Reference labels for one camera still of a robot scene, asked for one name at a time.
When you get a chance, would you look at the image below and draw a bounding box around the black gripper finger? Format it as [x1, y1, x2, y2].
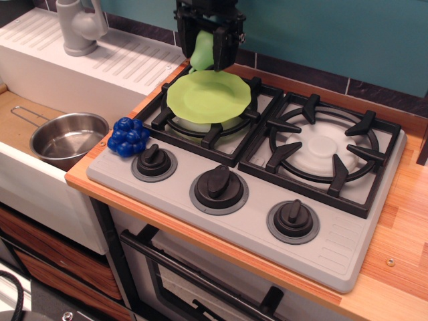
[177, 15, 200, 58]
[213, 26, 239, 71]

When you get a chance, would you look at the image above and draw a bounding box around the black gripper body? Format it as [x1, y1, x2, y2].
[174, 1, 246, 43]

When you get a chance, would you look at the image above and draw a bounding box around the green toy pear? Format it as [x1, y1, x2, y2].
[189, 30, 214, 74]

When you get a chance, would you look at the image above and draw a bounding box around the blue toy blueberry cluster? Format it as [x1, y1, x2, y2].
[107, 117, 150, 158]

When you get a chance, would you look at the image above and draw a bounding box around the light green plate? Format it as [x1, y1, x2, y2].
[167, 70, 251, 124]

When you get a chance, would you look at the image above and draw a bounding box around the white toy sink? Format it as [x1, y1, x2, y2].
[1, 8, 184, 254]

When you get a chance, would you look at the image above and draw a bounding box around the small steel pot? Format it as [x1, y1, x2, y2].
[11, 106, 110, 171]

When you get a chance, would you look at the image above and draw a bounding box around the black left burner grate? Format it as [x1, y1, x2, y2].
[136, 67, 284, 167]

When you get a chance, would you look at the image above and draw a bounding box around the black burner grate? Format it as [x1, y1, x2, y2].
[136, 67, 284, 167]
[239, 93, 401, 218]

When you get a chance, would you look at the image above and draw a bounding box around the grey toy faucet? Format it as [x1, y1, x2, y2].
[56, 0, 108, 57]

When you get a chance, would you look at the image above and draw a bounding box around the black left stove knob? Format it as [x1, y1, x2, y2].
[131, 144, 178, 183]

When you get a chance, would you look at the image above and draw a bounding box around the black stove knob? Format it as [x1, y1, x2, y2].
[189, 165, 249, 216]
[131, 144, 178, 183]
[267, 199, 320, 245]

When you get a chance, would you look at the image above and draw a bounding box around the black middle stove knob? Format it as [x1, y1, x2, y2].
[189, 165, 249, 216]

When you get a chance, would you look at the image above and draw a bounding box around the grey toy stove top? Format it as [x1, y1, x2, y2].
[86, 71, 407, 292]

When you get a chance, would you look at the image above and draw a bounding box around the black right burner grate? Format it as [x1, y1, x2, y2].
[239, 93, 401, 218]

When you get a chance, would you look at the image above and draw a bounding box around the black right stove knob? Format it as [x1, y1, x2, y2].
[267, 199, 320, 245]

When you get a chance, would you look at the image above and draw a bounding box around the toy oven door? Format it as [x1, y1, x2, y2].
[118, 225, 345, 320]

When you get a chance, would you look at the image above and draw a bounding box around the wooden drawer unit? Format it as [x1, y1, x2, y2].
[1, 203, 131, 320]

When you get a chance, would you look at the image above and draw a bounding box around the black oven door handle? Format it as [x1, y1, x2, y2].
[120, 225, 284, 320]

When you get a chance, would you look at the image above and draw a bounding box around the black braided cable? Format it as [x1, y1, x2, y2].
[0, 270, 26, 318]

